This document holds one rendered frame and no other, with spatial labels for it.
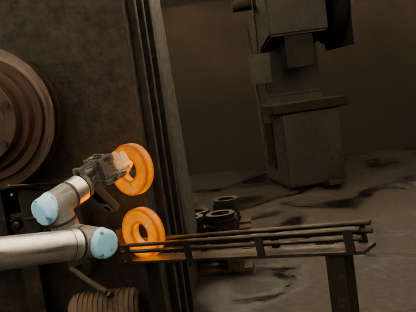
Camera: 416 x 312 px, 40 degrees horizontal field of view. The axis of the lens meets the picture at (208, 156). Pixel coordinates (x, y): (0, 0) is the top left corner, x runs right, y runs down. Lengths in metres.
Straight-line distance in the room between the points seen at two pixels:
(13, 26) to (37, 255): 0.99
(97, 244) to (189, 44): 6.66
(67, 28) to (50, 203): 0.76
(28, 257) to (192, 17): 6.83
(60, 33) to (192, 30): 5.98
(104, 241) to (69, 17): 0.91
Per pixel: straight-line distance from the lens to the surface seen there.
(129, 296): 1.83
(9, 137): 1.88
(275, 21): 5.90
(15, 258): 1.35
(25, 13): 2.12
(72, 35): 2.06
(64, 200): 1.54
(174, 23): 8.01
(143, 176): 1.70
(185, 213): 2.88
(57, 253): 1.40
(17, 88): 1.92
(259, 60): 5.87
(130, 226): 1.80
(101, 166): 1.62
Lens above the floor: 1.10
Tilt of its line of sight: 6 degrees down
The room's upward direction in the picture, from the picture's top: 8 degrees counter-clockwise
